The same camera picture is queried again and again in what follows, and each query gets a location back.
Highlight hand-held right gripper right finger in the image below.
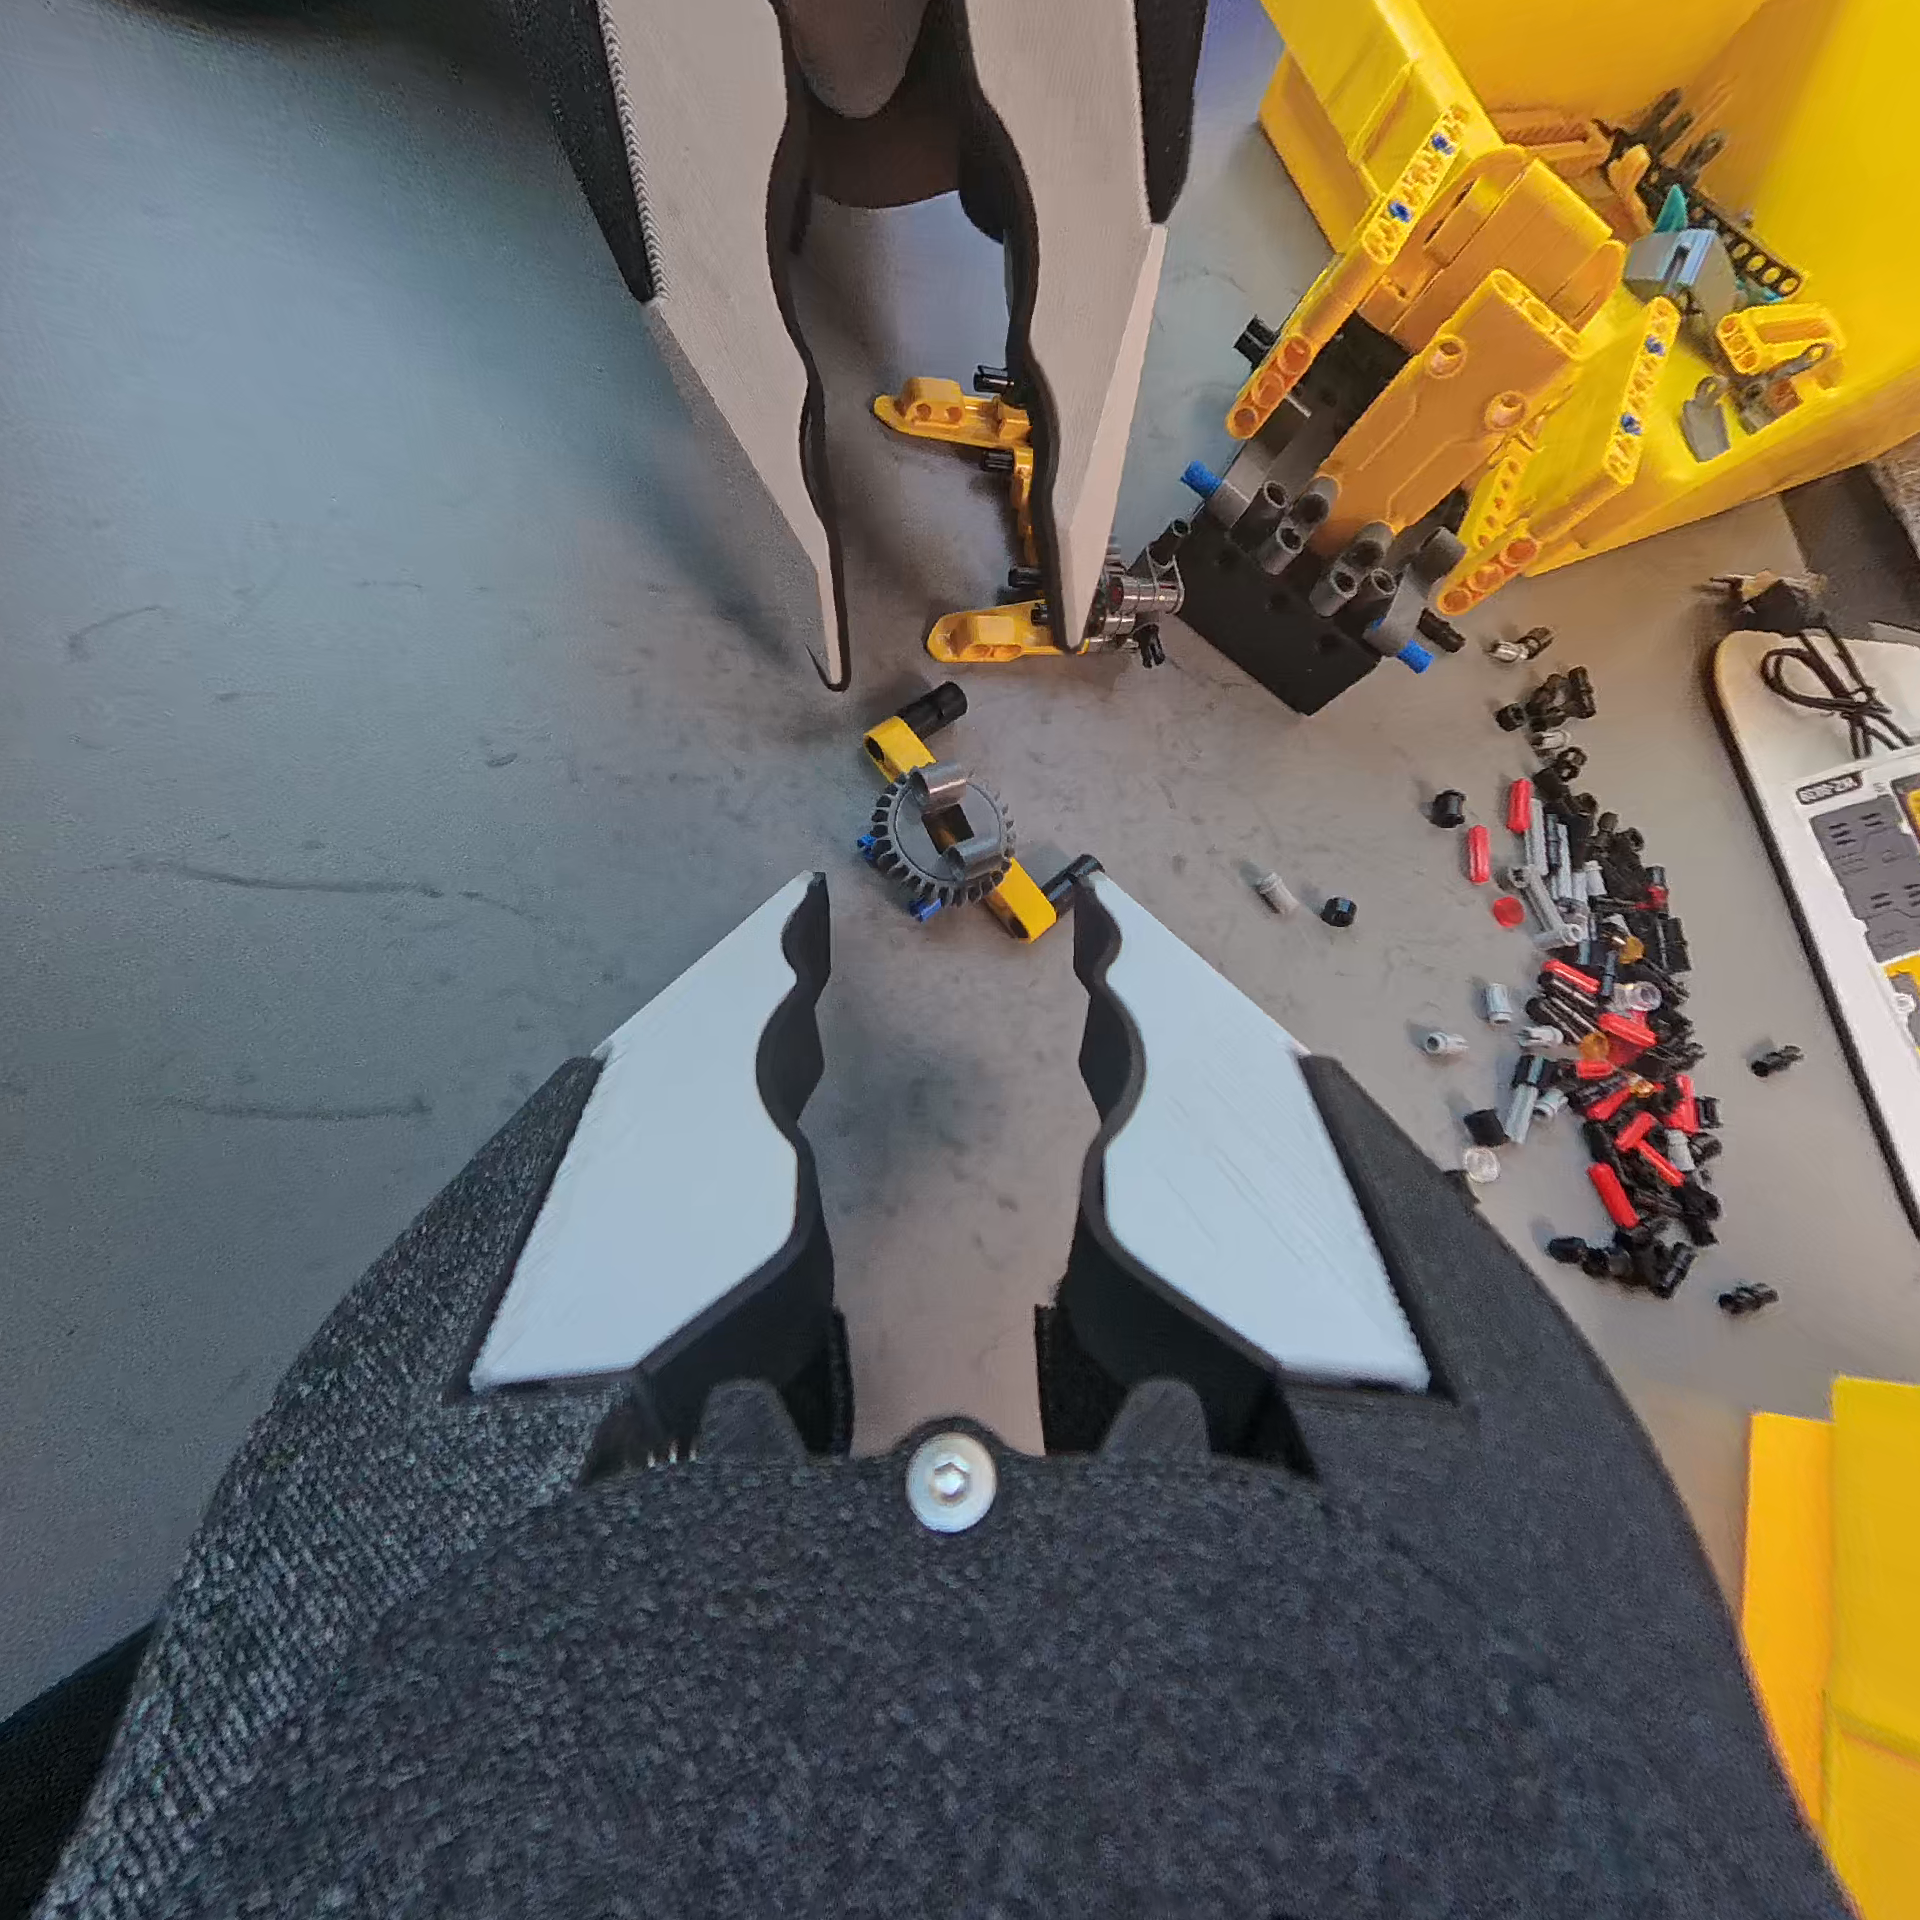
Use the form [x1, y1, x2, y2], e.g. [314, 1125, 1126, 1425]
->
[1035, 868, 1434, 1453]

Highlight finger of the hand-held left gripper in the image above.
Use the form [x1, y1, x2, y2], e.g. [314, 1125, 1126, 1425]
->
[959, 0, 1171, 653]
[596, 0, 854, 695]

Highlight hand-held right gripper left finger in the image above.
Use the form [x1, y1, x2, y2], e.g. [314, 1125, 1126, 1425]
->
[469, 871, 854, 1453]

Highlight grey yellow lego rack assembly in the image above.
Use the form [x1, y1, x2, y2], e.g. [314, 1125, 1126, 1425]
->
[871, 368, 1190, 671]

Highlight yellow lego beam with black pins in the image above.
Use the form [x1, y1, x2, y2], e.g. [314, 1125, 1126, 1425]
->
[860, 680, 1104, 942]

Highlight large yellow black lego model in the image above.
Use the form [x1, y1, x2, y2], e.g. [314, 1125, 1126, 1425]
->
[1175, 103, 1683, 718]

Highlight pile of small lego pins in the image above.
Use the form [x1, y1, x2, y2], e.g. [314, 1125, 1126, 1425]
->
[1405, 627, 1802, 1326]

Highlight long black lego beam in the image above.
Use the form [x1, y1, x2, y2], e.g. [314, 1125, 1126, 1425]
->
[1595, 87, 1802, 302]

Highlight lego instruction booklet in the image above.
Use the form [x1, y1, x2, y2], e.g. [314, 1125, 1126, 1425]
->
[1792, 762, 1920, 1083]

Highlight pale rounded board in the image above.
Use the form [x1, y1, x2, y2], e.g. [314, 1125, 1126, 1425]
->
[1714, 627, 1920, 1237]

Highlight yellow plastic storage bin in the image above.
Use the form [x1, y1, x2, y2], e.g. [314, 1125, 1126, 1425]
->
[1741, 1372, 1920, 1920]
[1256, 0, 1920, 581]

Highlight black cable with plug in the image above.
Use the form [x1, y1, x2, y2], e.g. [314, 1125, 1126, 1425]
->
[1710, 571, 1916, 756]

